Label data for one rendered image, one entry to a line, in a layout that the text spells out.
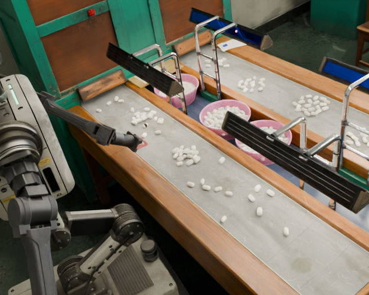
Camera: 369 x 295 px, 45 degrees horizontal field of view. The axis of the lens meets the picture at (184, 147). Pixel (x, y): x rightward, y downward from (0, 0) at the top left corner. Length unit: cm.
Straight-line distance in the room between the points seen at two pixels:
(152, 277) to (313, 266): 72
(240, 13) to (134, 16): 205
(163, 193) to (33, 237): 86
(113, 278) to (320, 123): 122
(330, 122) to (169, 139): 80
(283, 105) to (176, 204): 87
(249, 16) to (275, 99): 234
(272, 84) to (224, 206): 96
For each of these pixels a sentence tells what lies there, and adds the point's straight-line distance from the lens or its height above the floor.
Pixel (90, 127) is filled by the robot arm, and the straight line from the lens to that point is 196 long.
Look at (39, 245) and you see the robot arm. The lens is 118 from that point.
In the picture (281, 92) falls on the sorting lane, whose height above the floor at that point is 74.
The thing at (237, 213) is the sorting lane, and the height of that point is 74.
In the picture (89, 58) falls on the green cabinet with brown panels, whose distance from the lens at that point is 265.
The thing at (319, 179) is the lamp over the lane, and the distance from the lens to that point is 146.
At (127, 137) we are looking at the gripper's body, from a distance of 200.
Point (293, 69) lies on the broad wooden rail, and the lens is 266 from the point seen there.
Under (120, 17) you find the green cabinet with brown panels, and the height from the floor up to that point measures 115.
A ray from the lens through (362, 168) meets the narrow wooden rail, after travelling 200.
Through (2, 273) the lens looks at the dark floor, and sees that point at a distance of 299.
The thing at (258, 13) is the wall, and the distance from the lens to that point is 478.
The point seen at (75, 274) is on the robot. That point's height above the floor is 65.
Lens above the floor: 208
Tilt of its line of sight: 38 degrees down
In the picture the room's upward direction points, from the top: 11 degrees counter-clockwise
